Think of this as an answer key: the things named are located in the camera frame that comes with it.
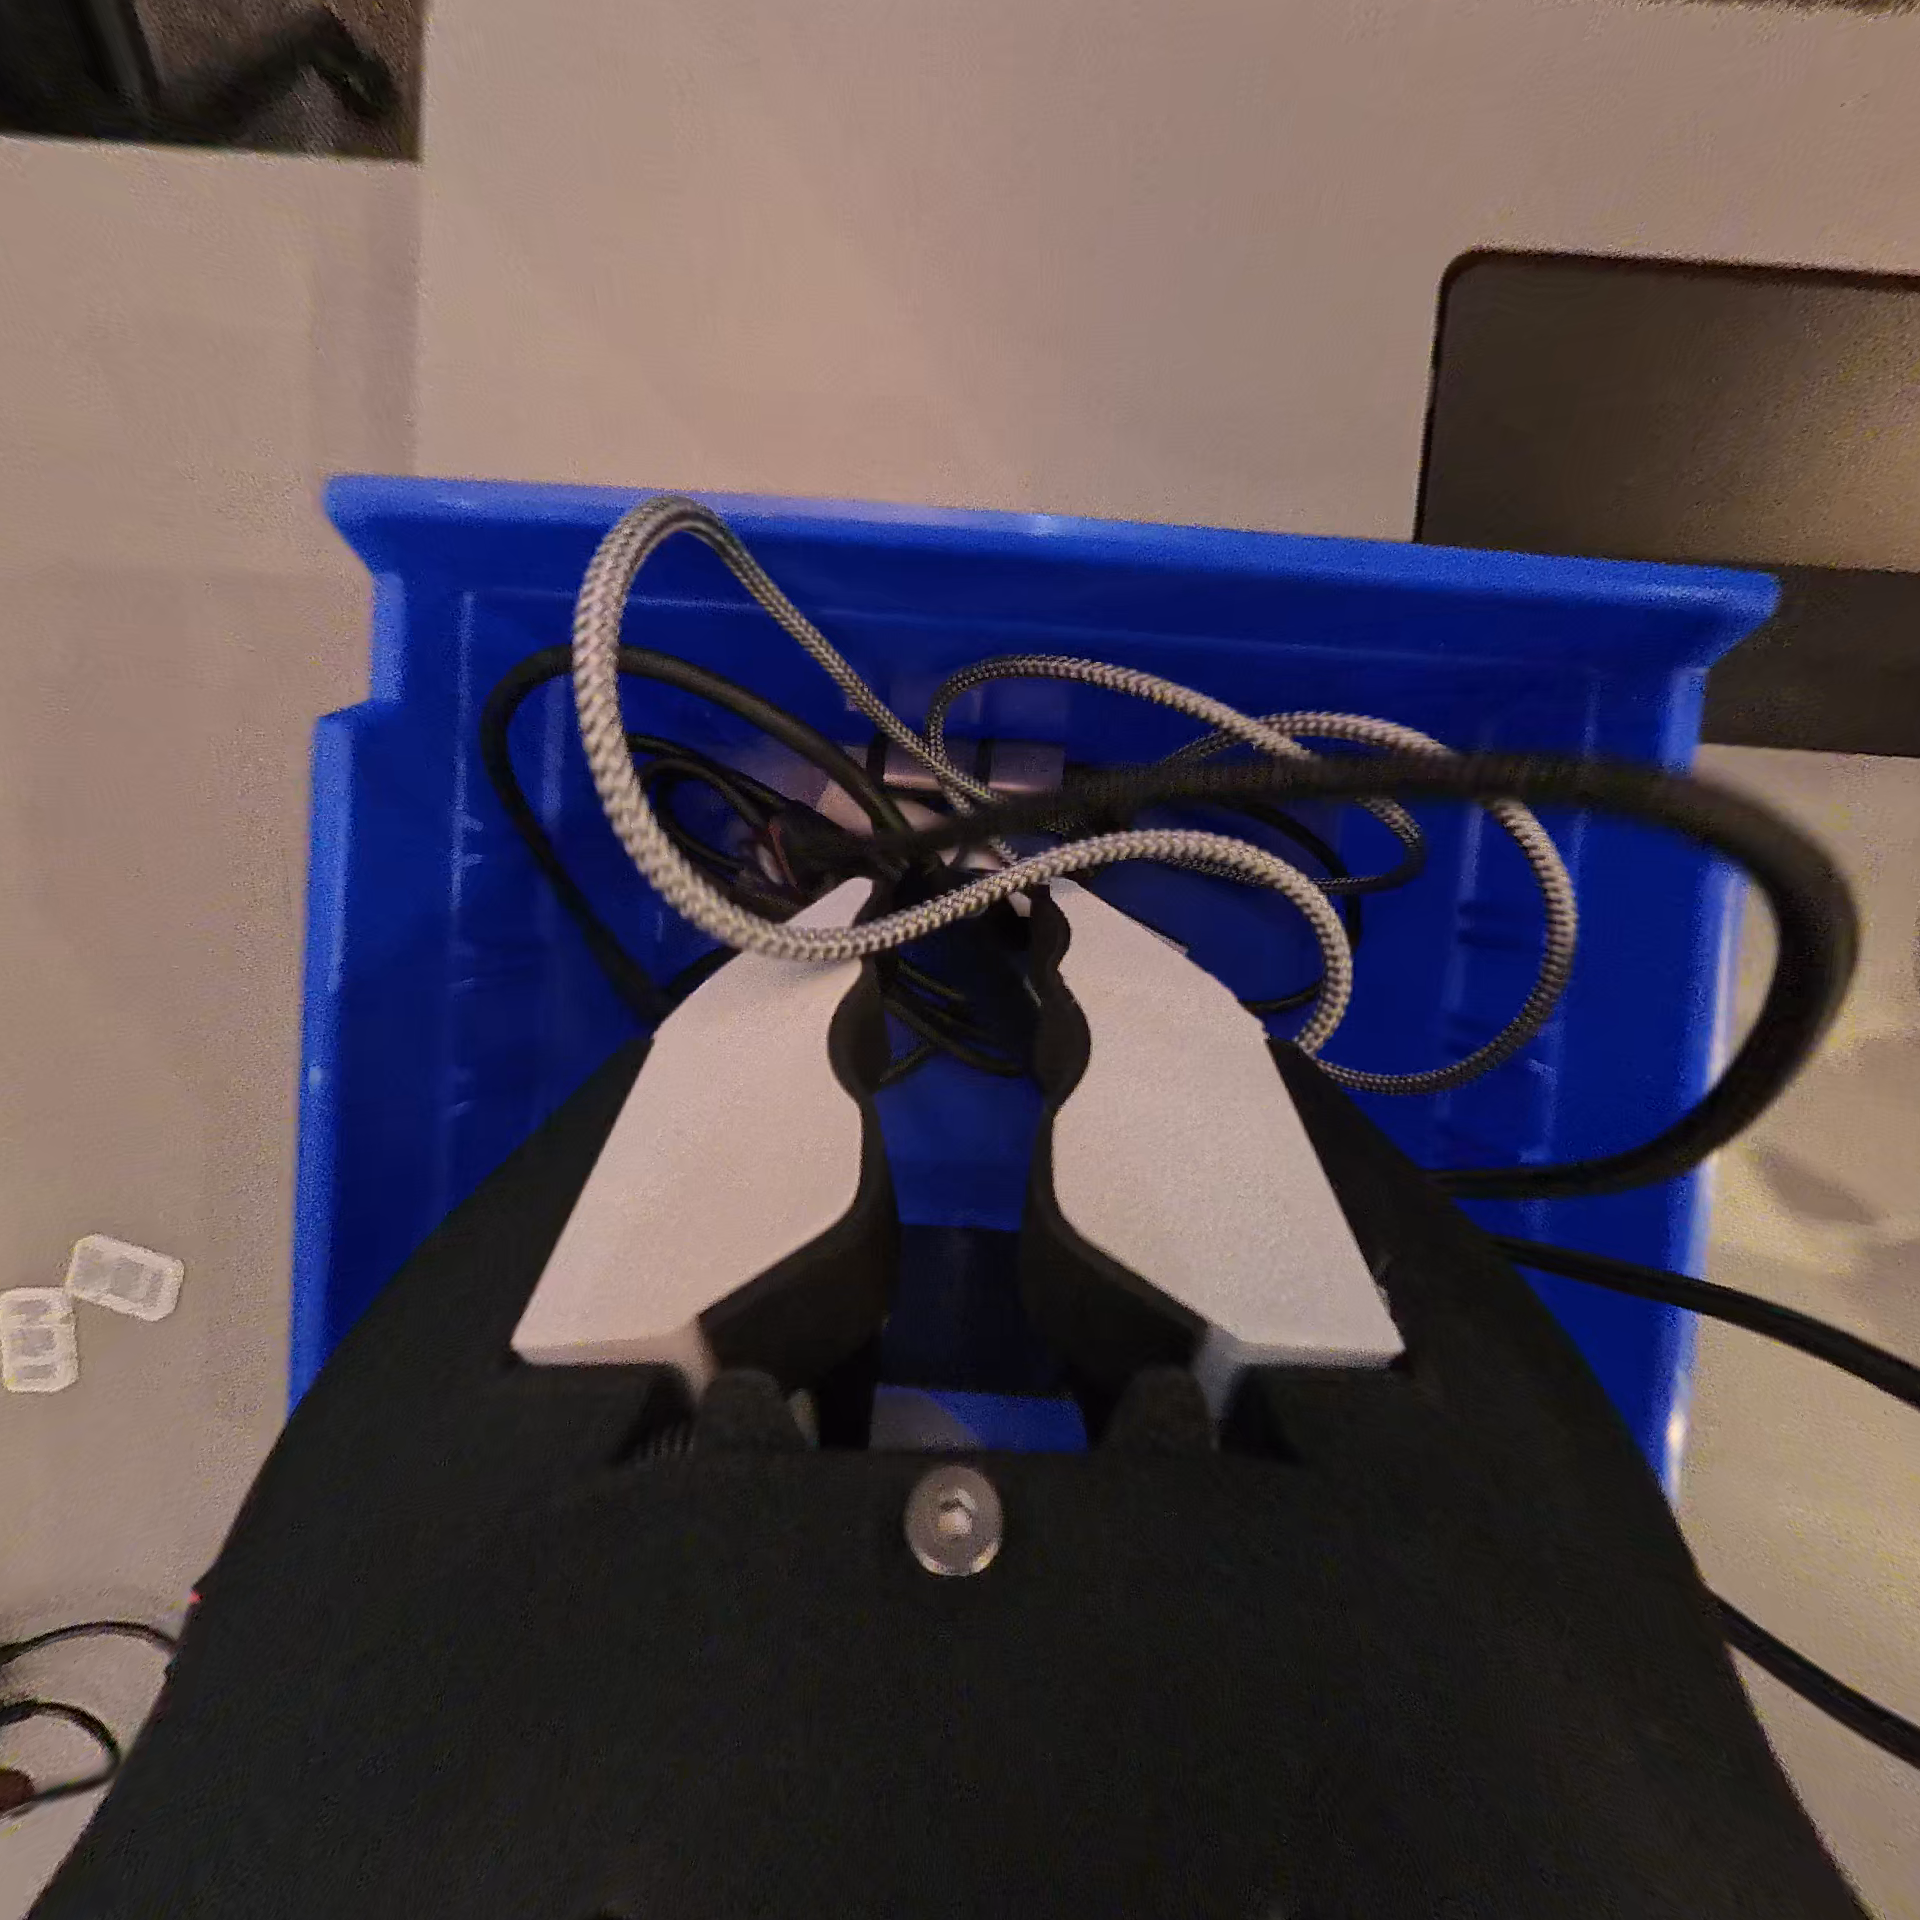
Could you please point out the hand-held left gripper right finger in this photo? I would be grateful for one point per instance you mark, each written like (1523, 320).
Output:
(1216, 1186)

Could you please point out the grey usb hub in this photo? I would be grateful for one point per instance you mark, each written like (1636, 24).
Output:
(978, 767)

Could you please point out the small clear plastic piece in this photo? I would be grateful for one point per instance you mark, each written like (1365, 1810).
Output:
(30, 1335)
(123, 1275)

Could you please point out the blue plastic bin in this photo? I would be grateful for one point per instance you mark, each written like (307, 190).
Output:
(392, 901)

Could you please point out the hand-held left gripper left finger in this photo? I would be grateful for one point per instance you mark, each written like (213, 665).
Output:
(708, 1186)

